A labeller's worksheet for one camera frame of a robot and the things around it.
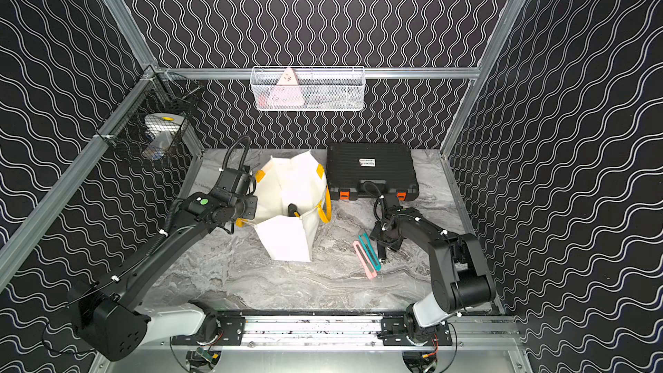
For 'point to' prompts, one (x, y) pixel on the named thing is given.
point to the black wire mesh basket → (150, 121)
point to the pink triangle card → (286, 96)
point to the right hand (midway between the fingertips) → (380, 239)
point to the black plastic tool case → (357, 171)
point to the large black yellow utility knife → (293, 211)
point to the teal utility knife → (370, 251)
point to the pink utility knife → (367, 265)
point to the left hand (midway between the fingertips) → (246, 198)
